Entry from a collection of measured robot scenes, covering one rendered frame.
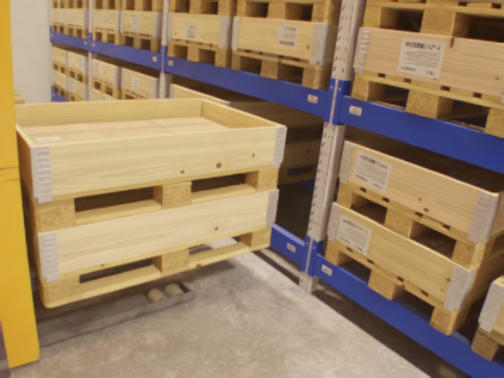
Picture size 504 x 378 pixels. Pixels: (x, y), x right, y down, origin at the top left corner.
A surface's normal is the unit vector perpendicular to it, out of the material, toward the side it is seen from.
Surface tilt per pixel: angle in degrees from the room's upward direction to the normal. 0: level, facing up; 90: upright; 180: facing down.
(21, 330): 90
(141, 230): 90
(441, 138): 90
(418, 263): 90
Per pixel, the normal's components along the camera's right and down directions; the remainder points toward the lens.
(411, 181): -0.80, 0.13
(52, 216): 0.62, 0.33
